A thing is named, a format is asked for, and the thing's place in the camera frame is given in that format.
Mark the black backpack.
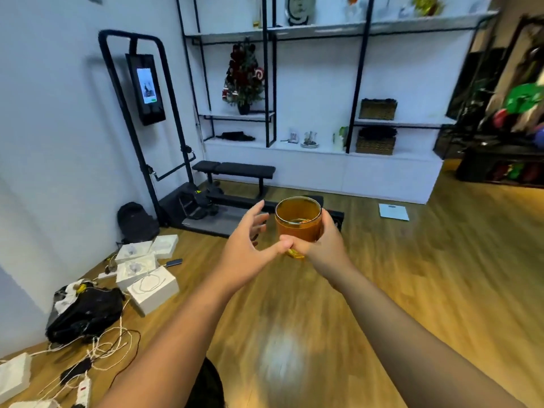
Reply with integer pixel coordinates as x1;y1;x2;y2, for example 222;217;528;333
117;201;160;245

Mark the amber glass cup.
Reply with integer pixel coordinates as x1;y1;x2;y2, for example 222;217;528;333
274;196;324;260

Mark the white bottle with green leaf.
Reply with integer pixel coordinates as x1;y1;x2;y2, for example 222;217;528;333
332;126;349;153

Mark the black clothes rack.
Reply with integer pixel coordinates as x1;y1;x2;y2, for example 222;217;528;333
433;12;544;190

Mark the tangle of white cables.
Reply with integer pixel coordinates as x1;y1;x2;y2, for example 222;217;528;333
30;267;166;408

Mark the light wicker basket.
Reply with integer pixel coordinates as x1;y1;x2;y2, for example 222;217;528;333
359;98;398;121

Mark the gold ornament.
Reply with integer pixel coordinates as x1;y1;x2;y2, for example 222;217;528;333
411;0;443;17

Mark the black exercise machine frame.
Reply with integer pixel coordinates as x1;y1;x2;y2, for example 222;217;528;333
98;29;345;239

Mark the round decorative plate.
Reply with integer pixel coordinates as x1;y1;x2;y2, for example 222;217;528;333
284;0;318;27

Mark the wicker basket with black cloth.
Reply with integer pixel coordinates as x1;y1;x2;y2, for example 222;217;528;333
355;126;398;156

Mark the small decorated christmas tree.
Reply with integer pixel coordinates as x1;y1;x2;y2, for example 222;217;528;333
221;37;267;115

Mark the black padded workout bench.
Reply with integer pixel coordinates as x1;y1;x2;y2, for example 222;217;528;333
192;160;276;200

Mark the black and white shelf unit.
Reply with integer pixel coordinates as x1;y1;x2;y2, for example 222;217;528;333
175;0;499;205

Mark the black bag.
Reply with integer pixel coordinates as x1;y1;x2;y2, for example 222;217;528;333
45;282;126;346

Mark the person's right forearm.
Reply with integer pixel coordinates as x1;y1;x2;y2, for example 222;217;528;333
316;263;530;408

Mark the black folded umbrella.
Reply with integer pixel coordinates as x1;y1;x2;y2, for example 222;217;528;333
215;131;256;142

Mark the black machine screen panel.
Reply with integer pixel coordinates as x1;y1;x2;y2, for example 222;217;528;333
125;53;167;126

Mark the person's left forearm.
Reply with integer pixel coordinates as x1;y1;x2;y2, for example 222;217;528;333
97;272;256;408

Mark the person's right hand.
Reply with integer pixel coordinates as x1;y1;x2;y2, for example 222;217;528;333
279;207;354;279

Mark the white power strip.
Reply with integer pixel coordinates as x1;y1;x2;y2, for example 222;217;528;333
74;375;92;408

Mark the person's left hand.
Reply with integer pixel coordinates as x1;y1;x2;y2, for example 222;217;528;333
214;200;295;294

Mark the white bathroom scale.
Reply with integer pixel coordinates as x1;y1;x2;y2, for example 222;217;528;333
379;203;410;222

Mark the large white cardboard box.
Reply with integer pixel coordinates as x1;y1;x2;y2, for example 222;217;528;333
126;266;179;316

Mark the white foam box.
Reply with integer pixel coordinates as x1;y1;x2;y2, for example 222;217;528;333
0;352;33;405

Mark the person's black clothing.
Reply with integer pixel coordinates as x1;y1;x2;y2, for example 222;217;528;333
184;357;225;408

